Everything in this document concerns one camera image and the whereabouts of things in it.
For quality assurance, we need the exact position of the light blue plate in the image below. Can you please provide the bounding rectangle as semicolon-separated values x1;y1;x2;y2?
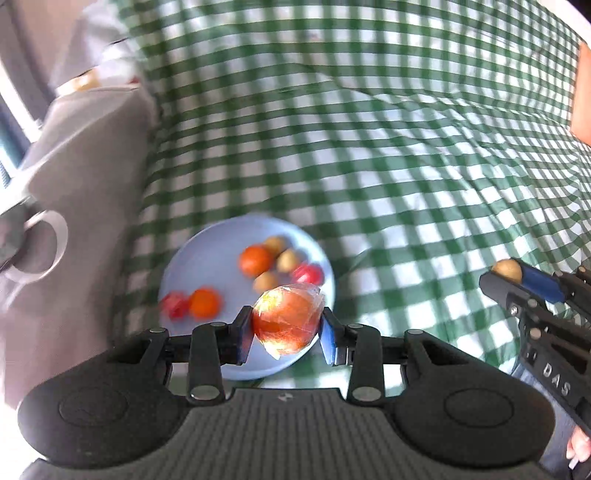
158;215;336;381

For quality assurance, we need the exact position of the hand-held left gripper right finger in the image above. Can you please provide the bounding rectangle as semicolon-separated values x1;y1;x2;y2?
318;307;445;403

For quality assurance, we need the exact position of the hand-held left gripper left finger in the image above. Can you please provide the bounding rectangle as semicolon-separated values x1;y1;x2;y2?
110;305;256;408

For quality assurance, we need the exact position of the grey cloth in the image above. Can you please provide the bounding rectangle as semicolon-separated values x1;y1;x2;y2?
0;85;160;409

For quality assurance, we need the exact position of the red plastic-wrapped apple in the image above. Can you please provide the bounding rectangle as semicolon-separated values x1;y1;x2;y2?
291;261;324;286
159;291;191;321

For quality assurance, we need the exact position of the orange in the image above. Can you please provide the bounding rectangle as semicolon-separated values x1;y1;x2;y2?
239;244;274;278
188;287;223;320

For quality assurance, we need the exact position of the green checked cloth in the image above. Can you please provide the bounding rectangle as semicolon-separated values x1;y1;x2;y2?
108;0;591;400

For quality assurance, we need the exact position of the orange object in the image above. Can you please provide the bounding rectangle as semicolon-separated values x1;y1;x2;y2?
570;39;591;148

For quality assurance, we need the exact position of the large plastic-wrapped apple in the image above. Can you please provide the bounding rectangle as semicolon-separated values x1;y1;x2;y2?
252;283;326;360

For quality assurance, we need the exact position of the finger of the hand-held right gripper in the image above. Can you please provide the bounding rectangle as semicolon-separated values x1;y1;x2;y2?
479;271;573;324
519;259;591;305

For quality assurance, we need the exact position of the person's right hand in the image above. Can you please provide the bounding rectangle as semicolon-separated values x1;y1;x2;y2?
567;427;591;472

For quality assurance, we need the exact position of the white ring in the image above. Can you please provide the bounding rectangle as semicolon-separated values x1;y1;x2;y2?
2;210;69;282

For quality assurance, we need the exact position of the white cloth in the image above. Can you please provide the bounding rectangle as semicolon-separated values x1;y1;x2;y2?
48;0;155;100

